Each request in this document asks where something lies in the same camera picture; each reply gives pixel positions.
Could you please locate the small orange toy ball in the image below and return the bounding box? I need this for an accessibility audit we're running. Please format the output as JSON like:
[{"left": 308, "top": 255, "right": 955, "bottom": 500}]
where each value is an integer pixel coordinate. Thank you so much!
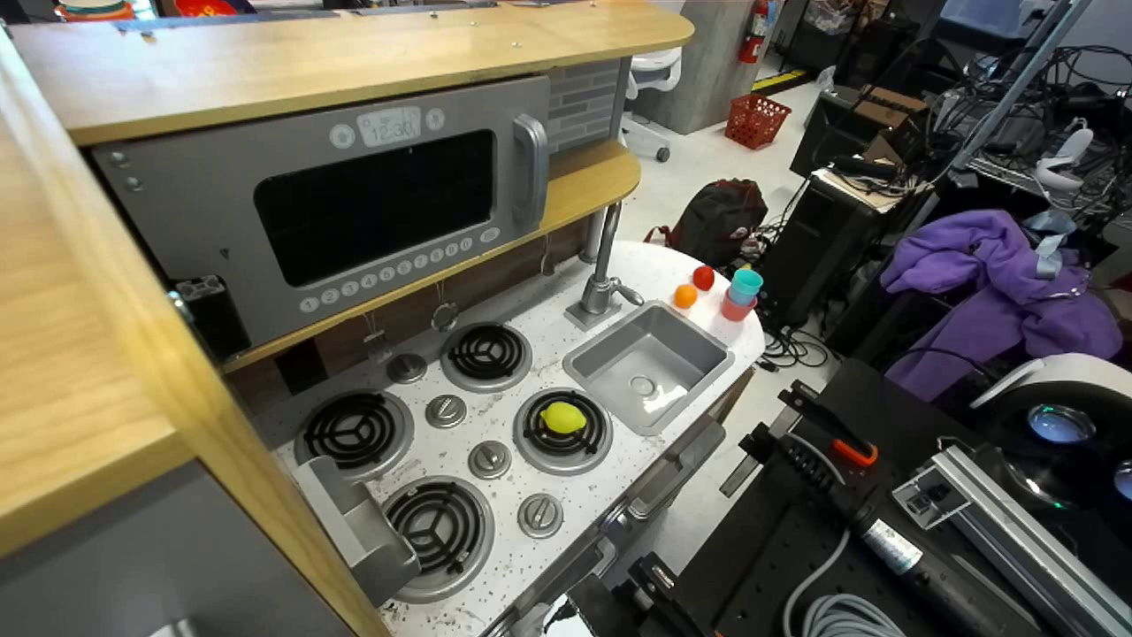
[{"left": 673, "top": 282, "right": 700, "bottom": 312}]

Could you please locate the grey toy faucet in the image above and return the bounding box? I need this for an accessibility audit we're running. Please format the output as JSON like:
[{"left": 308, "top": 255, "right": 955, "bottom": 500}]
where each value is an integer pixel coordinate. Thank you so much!
[{"left": 567, "top": 201, "right": 639, "bottom": 329}]

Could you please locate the grey toy sink basin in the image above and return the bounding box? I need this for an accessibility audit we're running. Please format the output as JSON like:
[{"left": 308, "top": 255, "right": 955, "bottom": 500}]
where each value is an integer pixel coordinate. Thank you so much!
[{"left": 562, "top": 303, "right": 730, "bottom": 436}]

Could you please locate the yellow toy lemon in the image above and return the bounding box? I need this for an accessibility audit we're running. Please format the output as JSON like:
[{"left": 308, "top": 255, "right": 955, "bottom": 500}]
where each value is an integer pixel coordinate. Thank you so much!
[{"left": 540, "top": 401, "right": 586, "bottom": 436}]

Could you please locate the small red toy ball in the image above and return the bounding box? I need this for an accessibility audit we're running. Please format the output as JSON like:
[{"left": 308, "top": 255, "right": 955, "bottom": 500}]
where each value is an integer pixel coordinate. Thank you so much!
[{"left": 690, "top": 266, "right": 716, "bottom": 292}]

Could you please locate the grey toy microwave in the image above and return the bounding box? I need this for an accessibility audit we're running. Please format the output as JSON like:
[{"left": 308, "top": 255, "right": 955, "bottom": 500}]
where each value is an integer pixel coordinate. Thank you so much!
[{"left": 88, "top": 76, "right": 555, "bottom": 351}]

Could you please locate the wooden toy kitchen shelf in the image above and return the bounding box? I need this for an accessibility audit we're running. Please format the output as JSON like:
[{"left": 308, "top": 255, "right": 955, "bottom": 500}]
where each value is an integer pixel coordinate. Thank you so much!
[{"left": 7, "top": 0, "right": 693, "bottom": 144}]

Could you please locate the black coil burner back right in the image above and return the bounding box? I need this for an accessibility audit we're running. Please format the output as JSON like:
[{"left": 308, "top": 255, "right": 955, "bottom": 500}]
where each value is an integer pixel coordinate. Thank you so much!
[{"left": 437, "top": 321, "right": 531, "bottom": 393}]

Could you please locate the black coil burner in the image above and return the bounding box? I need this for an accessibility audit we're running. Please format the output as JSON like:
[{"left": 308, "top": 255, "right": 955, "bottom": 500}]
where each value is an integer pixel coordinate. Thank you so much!
[
  {"left": 437, "top": 321, "right": 531, "bottom": 393},
  {"left": 514, "top": 391, "right": 612, "bottom": 476},
  {"left": 295, "top": 393, "right": 413, "bottom": 471},
  {"left": 382, "top": 478, "right": 495, "bottom": 602}
]

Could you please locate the black coil burner front right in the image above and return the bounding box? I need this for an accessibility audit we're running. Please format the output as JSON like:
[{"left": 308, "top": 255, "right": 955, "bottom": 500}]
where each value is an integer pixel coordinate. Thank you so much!
[{"left": 514, "top": 391, "right": 612, "bottom": 476}]

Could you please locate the black backpack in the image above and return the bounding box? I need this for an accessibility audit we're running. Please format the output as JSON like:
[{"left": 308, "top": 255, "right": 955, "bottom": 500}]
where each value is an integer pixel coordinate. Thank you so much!
[{"left": 644, "top": 177, "right": 769, "bottom": 274}]

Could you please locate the black coil burner back left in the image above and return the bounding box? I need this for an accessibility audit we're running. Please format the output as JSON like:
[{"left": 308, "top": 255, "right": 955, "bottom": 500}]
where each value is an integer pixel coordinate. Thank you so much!
[{"left": 295, "top": 393, "right": 413, "bottom": 471}]

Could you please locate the black coil burner front left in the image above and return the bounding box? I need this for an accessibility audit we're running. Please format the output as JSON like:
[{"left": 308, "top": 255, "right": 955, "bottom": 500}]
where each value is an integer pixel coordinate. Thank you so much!
[{"left": 382, "top": 478, "right": 495, "bottom": 602}]

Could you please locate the red plastic basket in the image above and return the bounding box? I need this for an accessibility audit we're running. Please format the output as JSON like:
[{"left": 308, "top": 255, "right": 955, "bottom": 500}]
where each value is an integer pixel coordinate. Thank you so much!
[{"left": 725, "top": 91, "right": 790, "bottom": 149}]

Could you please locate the red fire extinguisher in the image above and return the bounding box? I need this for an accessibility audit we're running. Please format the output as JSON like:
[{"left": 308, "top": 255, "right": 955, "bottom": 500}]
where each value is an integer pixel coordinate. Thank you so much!
[{"left": 736, "top": 0, "right": 771, "bottom": 65}]

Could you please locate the purple cloth jacket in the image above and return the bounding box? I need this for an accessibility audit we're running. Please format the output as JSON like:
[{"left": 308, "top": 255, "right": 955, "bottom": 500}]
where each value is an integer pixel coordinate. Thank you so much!
[{"left": 880, "top": 209, "right": 1122, "bottom": 401}]

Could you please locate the orange handled tool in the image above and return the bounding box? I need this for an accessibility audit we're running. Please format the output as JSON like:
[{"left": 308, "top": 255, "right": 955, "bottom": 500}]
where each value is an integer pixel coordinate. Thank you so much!
[{"left": 779, "top": 382, "right": 880, "bottom": 471}]

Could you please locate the grey coiled cable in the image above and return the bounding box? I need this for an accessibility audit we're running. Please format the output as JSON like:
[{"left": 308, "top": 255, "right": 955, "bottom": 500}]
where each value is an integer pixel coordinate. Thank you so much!
[{"left": 779, "top": 524, "right": 908, "bottom": 637}]

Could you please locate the silver aluminium rail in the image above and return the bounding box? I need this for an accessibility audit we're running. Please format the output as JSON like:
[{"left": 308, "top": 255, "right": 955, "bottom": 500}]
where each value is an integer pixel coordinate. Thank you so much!
[{"left": 929, "top": 445, "right": 1132, "bottom": 637}]

